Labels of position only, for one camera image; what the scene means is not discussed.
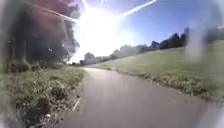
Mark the distant row of trees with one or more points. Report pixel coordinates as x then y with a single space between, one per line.
146 46

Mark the grey asphalt path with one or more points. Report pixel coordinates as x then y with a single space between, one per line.
126 103

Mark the grass slope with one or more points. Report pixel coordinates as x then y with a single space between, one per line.
173 65

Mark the weedy grass verge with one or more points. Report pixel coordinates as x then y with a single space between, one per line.
36 90

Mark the dark wood of trees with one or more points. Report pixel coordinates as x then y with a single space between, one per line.
36 33

